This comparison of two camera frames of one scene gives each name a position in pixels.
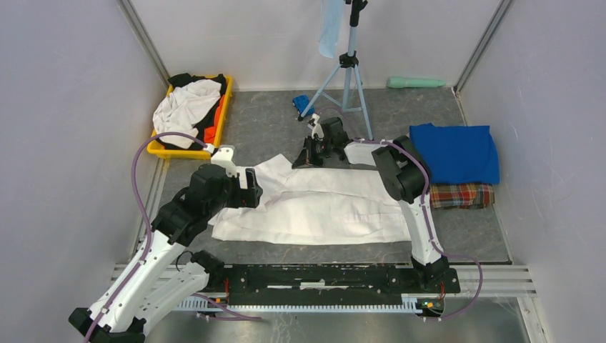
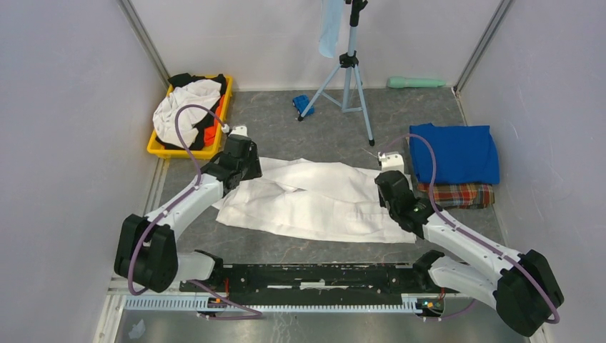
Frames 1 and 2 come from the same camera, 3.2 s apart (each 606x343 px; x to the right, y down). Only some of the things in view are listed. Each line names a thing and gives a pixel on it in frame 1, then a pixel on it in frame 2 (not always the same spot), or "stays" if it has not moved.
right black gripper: [302, 161] → [381, 201]
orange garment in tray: [210, 133] stays
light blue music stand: [335, 90] stays
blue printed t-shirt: [458, 154] stays
